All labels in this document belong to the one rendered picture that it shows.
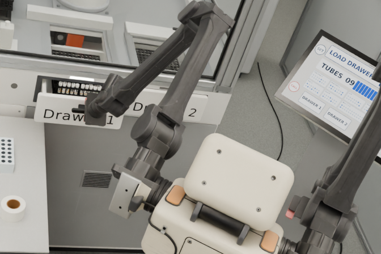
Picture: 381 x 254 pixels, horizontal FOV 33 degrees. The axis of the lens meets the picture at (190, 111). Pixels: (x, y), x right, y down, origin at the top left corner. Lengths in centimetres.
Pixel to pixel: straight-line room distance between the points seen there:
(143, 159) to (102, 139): 91
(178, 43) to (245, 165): 53
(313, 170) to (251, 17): 73
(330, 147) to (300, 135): 155
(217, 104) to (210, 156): 102
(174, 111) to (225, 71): 76
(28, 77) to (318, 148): 112
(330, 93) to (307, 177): 41
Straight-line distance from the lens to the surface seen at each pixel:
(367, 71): 239
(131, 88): 182
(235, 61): 225
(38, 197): 198
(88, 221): 267
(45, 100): 210
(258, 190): 133
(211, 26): 163
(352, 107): 236
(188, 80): 156
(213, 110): 236
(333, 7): 414
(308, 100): 237
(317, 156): 254
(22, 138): 217
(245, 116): 398
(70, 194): 255
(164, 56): 176
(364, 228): 352
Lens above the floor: 217
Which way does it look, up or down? 35 degrees down
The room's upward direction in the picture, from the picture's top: 20 degrees clockwise
